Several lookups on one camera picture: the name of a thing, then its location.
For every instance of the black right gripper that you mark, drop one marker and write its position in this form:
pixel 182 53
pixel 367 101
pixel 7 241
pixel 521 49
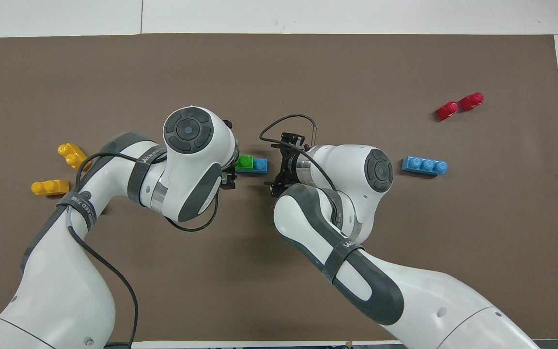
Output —
pixel 291 165

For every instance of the blue three-stud block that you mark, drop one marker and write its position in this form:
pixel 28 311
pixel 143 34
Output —
pixel 260 166
pixel 424 166

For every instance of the green two-stud block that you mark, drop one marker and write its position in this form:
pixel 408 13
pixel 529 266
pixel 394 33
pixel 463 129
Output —
pixel 246 161

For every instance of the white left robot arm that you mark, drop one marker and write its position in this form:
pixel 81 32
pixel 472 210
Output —
pixel 56 271

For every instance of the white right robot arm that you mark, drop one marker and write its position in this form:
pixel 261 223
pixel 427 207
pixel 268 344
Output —
pixel 356 174

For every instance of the yellow two-stud block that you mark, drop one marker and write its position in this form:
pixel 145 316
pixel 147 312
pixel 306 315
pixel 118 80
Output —
pixel 50 187
pixel 73 156

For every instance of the red one-stud block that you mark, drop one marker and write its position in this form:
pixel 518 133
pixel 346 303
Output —
pixel 471 102
pixel 447 111

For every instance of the brown table mat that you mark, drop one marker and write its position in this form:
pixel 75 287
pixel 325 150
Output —
pixel 279 72

